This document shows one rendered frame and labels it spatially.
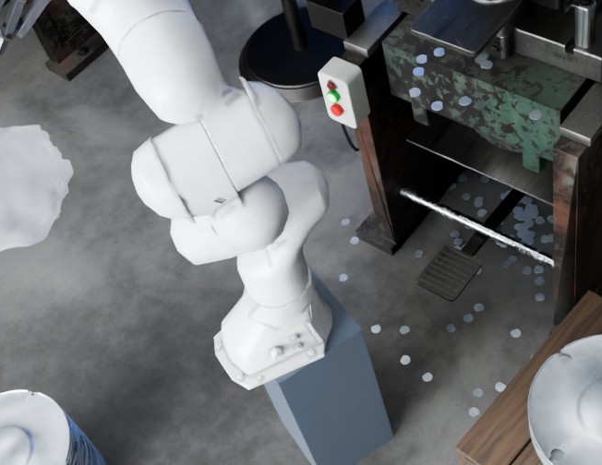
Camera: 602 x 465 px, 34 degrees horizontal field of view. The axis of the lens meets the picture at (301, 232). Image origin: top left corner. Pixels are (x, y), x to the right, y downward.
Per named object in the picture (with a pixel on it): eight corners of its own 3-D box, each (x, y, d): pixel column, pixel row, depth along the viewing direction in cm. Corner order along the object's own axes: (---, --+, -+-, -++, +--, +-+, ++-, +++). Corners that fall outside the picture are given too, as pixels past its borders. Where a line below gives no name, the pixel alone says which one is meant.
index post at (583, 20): (587, 50, 172) (589, 6, 164) (572, 44, 173) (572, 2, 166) (595, 40, 173) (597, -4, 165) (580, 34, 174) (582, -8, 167)
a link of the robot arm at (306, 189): (358, 277, 167) (331, 184, 148) (256, 316, 166) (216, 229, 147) (337, 230, 174) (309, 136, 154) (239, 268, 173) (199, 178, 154)
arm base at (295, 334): (249, 406, 172) (228, 367, 162) (200, 333, 184) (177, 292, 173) (354, 336, 177) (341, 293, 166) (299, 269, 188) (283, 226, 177)
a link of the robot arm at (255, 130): (162, 157, 108) (295, 89, 109) (105, 38, 115) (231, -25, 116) (205, 223, 126) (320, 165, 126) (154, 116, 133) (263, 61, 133)
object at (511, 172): (579, 218, 199) (579, 216, 199) (405, 141, 221) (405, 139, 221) (678, 85, 215) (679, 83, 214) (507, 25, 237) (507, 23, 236)
